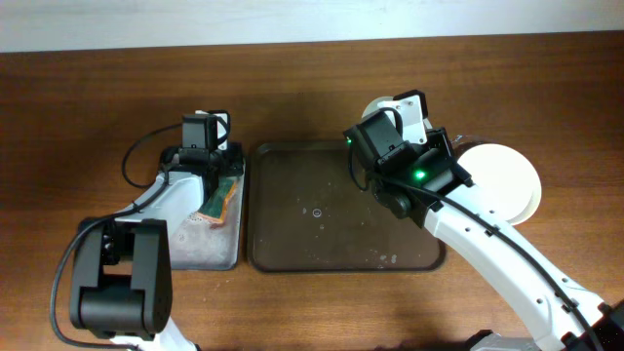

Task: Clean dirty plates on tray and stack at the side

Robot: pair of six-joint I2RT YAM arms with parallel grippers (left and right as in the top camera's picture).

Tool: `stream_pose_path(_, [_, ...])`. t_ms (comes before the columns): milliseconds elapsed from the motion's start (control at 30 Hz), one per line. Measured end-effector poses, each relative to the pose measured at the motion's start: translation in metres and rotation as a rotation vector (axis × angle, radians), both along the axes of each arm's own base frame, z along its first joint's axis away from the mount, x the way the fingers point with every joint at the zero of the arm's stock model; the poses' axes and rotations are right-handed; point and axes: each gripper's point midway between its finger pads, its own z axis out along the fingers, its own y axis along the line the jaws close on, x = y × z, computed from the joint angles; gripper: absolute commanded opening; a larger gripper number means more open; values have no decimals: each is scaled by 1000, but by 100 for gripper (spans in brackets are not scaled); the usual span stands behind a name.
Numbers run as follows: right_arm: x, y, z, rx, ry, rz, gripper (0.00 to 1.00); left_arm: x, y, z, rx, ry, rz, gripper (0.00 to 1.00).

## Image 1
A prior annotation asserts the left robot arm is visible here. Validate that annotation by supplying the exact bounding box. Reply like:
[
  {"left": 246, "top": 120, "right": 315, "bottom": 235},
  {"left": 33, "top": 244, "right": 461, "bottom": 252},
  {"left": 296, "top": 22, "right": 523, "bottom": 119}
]
[{"left": 54, "top": 110, "right": 245, "bottom": 350}]

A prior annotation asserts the pink white plate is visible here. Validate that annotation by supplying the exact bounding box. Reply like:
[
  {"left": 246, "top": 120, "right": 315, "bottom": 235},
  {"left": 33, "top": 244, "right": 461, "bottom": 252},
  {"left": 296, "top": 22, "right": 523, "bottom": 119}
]
[{"left": 507, "top": 170, "right": 542, "bottom": 225}]

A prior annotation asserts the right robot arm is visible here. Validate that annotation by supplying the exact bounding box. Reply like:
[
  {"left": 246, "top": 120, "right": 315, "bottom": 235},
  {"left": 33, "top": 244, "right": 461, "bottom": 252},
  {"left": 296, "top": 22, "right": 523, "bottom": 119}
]
[{"left": 343, "top": 90, "right": 623, "bottom": 350}]

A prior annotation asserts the brown serving tray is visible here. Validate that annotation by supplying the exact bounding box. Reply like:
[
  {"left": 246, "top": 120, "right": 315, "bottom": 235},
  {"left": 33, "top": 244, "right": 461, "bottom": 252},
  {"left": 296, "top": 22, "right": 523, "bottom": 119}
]
[{"left": 246, "top": 141, "right": 447, "bottom": 273}]

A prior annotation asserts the pale green plate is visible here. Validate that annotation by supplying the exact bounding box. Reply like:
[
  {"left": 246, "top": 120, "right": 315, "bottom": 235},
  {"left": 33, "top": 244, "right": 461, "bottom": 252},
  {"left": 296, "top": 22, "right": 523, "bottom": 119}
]
[
  {"left": 361, "top": 95, "right": 433, "bottom": 131},
  {"left": 457, "top": 142, "right": 537, "bottom": 222}
]

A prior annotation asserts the green orange sponge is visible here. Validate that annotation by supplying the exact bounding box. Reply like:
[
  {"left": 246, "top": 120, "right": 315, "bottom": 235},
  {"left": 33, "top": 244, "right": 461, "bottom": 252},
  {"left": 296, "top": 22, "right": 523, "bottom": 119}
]
[{"left": 197, "top": 178, "right": 238, "bottom": 227}]

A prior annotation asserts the black soapy water tray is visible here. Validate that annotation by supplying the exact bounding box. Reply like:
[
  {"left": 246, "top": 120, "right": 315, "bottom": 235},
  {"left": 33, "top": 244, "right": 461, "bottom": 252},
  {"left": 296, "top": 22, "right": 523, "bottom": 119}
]
[{"left": 166, "top": 152, "right": 246, "bottom": 271}]

